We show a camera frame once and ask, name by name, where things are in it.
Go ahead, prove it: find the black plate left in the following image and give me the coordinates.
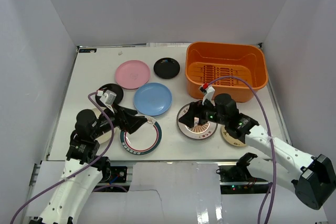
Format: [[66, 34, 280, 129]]
[[95, 83, 124, 107]]

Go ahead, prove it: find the blue plate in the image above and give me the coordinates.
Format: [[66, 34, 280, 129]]
[[133, 82, 173, 116]]

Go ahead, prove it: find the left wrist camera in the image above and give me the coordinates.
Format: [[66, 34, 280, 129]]
[[97, 90, 117, 111]]

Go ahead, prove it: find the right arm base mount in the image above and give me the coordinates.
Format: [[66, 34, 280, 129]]
[[216, 153, 269, 195]]

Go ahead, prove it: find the small black plate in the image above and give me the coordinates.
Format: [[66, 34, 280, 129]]
[[153, 57, 181, 80]]

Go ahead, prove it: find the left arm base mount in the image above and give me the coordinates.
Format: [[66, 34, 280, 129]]
[[98, 166, 129, 193]]

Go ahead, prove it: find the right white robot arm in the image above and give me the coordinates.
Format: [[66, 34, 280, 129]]
[[178, 94, 335, 210]]

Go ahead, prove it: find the black label sticker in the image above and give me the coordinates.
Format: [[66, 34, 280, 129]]
[[78, 48, 97, 53]]

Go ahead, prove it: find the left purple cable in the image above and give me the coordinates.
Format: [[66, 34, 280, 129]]
[[9, 91, 128, 224]]

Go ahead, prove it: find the orange plastic bin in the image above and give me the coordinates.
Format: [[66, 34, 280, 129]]
[[185, 41, 268, 103]]

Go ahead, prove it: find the white plate green rim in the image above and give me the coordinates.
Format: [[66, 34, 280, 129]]
[[120, 115, 162, 156]]

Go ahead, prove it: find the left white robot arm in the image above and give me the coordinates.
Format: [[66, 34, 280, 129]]
[[30, 106, 148, 223]]

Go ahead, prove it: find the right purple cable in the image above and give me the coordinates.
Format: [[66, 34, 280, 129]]
[[208, 76, 276, 224]]

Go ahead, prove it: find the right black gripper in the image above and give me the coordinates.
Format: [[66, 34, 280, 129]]
[[178, 97, 228, 129]]

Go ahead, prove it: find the plain cream plate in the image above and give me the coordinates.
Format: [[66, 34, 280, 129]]
[[86, 108, 112, 144]]

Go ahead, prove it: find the pink plate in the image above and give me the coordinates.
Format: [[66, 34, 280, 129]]
[[114, 60, 151, 90]]

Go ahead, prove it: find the cream floral plate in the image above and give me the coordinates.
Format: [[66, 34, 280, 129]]
[[220, 125, 247, 147]]

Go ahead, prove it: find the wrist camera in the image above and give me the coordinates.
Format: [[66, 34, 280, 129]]
[[97, 90, 117, 111], [199, 83, 215, 105]]

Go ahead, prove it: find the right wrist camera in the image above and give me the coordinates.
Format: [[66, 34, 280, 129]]
[[199, 83, 215, 105]]

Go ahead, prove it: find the purple cable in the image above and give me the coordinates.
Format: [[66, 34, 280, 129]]
[[9, 91, 128, 224], [208, 76, 276, 224]]

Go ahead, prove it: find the sunburst pattern plate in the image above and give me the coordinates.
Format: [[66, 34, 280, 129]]
[[176, 104, 218, 140]]

